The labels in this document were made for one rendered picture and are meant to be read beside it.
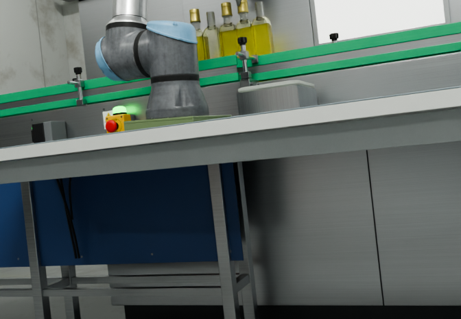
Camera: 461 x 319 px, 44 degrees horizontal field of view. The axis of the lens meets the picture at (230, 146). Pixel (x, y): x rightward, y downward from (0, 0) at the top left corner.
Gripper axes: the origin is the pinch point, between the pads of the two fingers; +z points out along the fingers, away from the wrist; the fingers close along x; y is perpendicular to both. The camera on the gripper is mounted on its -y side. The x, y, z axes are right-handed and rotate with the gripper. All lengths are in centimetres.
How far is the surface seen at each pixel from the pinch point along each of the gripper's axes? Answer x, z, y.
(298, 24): -11.5, 8.1, -15.5
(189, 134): 66, 43, -6
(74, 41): -333, -81, 295
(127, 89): 12.9, 24.2, 38.7
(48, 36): -309, -86, 310
